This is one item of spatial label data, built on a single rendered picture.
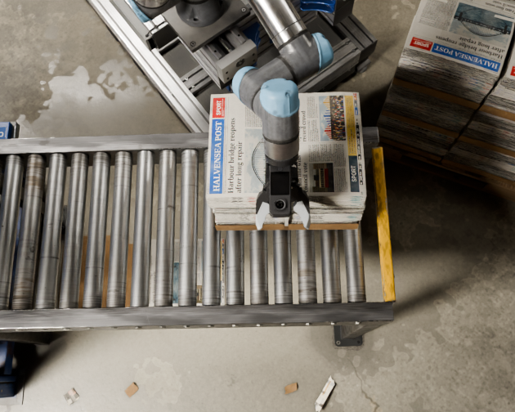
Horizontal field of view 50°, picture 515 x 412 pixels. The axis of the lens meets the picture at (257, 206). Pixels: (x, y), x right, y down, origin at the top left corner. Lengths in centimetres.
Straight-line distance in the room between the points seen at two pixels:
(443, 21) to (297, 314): 97
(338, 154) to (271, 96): 32
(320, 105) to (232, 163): 27
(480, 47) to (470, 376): 125
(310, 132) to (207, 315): 55
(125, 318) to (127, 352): 83
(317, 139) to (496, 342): 135
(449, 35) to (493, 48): 13
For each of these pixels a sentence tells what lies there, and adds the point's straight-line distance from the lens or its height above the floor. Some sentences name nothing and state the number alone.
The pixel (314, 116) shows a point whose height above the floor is 103.
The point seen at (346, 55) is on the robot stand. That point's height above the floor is 23.
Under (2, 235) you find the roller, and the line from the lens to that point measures 171.
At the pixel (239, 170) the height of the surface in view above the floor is 105.
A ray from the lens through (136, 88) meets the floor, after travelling 268.
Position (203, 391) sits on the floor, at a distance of 230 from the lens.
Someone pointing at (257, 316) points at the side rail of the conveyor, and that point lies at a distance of 149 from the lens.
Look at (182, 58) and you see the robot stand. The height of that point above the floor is 21.
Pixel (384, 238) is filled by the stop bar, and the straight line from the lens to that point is 152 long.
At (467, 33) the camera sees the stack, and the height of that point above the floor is 83.
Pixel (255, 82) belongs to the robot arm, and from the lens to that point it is 116.
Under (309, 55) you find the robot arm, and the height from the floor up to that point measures 126.
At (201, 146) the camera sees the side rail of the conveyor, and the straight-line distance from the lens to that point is 162.
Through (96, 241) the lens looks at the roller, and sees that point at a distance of 160.
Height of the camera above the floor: 228
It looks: 73 degrees down
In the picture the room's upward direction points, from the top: 9 degrees counter-clockwise
